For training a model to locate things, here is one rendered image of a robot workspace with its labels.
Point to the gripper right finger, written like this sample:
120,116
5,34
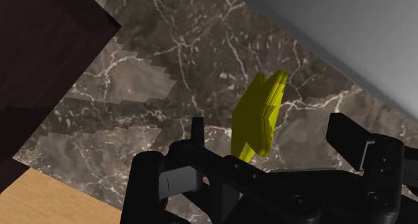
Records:
385,171

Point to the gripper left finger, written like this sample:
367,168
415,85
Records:
147,187

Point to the dark wood robot stand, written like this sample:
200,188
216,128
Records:
39,53

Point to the flat yellow block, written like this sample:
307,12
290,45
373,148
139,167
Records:
258,118

